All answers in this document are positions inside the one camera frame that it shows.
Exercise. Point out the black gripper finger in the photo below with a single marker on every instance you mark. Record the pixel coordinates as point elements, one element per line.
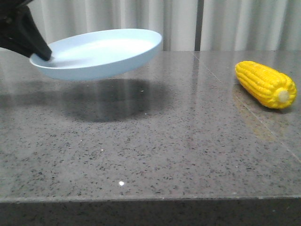
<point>19,33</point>

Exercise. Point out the light blue round plate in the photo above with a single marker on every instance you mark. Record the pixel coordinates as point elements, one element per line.
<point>98,55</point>

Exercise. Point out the yellow corn cob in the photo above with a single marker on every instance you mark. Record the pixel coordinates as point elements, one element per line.
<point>270,87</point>

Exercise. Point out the white pleated curtain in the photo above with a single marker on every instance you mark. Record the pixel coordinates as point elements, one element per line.
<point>185,25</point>

